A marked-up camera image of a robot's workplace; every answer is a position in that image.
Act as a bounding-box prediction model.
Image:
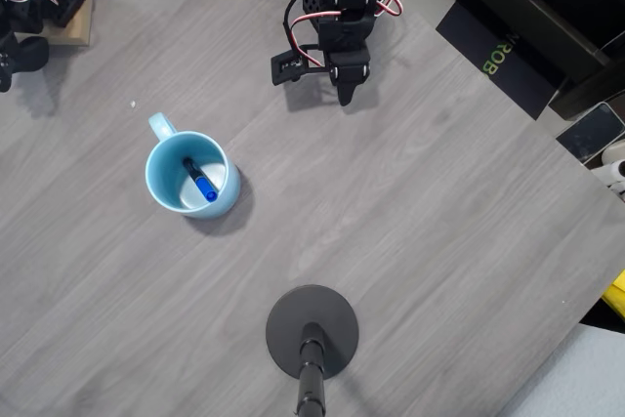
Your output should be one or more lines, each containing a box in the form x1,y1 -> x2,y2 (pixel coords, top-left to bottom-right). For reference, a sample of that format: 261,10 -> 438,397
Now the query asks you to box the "blue marker with black barrel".
182,156 -> 219,203

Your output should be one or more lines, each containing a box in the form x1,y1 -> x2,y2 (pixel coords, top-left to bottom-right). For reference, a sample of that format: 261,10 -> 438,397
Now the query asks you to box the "light blue ceramic mug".
145,112 -> 241,221

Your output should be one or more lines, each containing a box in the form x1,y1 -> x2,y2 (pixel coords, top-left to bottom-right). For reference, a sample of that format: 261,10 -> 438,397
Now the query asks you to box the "black box with green letters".
435,0 -> 570,121

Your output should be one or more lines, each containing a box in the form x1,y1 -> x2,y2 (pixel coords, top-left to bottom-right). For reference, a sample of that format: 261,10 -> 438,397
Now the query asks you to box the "black smartphone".
555,102 -> 625,164

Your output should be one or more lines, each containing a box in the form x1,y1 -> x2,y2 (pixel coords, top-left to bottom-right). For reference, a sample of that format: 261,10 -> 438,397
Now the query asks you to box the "white plastic device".
590,140 -> 625,201

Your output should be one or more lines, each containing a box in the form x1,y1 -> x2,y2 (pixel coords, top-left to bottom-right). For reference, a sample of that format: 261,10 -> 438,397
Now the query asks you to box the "wooden base board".
13,0 -> 96,47

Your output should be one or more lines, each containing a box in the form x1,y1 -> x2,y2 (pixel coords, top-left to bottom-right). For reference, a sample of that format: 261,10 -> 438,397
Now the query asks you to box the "yellow object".
601,270 -> 625,318

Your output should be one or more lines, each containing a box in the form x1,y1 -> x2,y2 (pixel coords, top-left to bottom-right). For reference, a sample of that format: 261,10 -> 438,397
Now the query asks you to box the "light grey cloth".
502,322 -> 625,417

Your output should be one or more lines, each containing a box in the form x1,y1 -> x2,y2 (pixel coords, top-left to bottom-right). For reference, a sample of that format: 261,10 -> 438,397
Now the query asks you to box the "black gripper camera mount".
271,48 -> 323,86

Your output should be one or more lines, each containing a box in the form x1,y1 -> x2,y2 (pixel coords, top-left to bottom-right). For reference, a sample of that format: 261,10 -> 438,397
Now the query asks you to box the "red white servo cable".
287,0 -> 405,69

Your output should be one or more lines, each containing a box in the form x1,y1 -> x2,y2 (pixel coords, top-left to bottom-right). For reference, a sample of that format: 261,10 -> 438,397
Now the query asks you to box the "black camera cable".
281,0 -> 323,55

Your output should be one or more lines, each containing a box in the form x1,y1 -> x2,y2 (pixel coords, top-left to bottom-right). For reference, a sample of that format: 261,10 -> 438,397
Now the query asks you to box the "black round-base camera stand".
265,284 -> 360,417

